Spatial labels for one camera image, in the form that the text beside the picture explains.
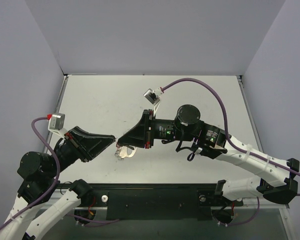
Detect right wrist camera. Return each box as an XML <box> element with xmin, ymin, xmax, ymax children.
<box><xmin>143</xmin><ymin>87</ymin><xmax>164</xmax><ymax>116</ymax></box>

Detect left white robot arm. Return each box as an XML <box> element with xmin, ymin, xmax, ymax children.
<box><xmin>0</xmin><ymin>126</ymin><xmax>115</xmax><ymax>240</ymax></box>

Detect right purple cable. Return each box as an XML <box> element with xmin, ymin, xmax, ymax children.
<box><xmin>162</xmin><ymin>78</ymin><xmax>300</xmax><ymax>227</ymax></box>

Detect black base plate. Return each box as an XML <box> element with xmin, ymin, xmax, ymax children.
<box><xmin>80</xmin><ymin>183</ymin><xmax>243</xmax><ymax>221</ymax></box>

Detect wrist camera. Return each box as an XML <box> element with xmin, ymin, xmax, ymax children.
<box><xmin>143</xmin><ymin>87</ymin><xmax>164</xmax><ymax>116</ymax></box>
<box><xmin>48</xmin><ymin>113</ymin><xmax>67</xmax><ymax>138</ymax></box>

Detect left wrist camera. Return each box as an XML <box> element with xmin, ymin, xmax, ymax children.
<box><xmin>48</xmin><ymin>113</ymin><xmax>67</xmax><ymax>138</ymax></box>

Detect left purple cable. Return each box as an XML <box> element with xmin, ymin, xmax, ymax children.
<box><xmin>0</xmin><ymin>116</ymin><xmax>62</xmax><ymax>232</ymax></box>

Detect purple cable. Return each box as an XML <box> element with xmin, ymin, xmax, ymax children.
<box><xmin>162</xmin><ymin>78</ymin><xmax>300</xmax><ymax>227</ymax></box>
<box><xmin>0</xmin><ymin>116</ymin><xmax>62</xmax><ymax>232</ymax></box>

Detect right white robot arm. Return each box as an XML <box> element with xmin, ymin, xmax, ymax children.
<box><xmin>115</xmin><ymin>104</ymin><xmax>299</xmax><ymax>205</ymax></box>

